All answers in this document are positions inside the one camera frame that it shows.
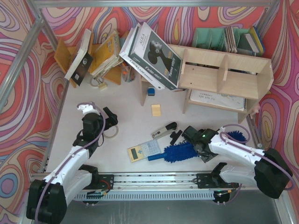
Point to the yellow sticky note pad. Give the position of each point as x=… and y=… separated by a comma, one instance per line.
x=156, y=110

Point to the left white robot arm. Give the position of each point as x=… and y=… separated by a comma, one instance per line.
x=49, y=198

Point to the yellow blue calculator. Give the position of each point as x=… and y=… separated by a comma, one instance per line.
x=144, y=150

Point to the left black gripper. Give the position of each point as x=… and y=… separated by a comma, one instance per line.
x=106, y=120

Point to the black white paperback book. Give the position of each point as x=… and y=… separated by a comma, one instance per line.
x=80, y=60

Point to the clear tape roll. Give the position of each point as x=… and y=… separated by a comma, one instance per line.
x=111, y=132

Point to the blue microfiber duster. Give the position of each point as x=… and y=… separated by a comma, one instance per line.
x=179, y=152

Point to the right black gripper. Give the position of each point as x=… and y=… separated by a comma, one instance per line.
x=189, y=133

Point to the light wooden bookshelf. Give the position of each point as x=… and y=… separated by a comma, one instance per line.
x=248, y=77

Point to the black binder clip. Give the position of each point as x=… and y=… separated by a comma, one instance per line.
x=174, y=137

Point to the black white stapler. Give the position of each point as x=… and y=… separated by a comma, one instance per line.
x=166, y=130

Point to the orange wooden book stand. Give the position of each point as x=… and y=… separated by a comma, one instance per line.
x=63, y=55

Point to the green plastic desk organizer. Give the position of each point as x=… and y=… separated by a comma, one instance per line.
x=229, y=39

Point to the pencil cup with pencils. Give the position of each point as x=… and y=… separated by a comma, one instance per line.
x=128, y=73

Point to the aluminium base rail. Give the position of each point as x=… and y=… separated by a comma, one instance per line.
x=172, y=180

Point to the blue grey book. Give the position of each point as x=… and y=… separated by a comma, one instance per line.
x=254, y=38

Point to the black white Twins story book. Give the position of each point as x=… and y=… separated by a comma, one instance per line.
x=157, y=60

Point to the yellow worn book stack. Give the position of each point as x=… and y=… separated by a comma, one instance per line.
x=106, y=56

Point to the blue pencil sharpener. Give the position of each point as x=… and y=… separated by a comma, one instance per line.
x=151, y=92

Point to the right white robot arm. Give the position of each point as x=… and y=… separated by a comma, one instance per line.
x=264, y=169

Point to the spiral notebook with drawings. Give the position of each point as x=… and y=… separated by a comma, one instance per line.
x=222, y=100

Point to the white Cioklade book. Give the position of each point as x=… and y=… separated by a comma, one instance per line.
x=125, y=52

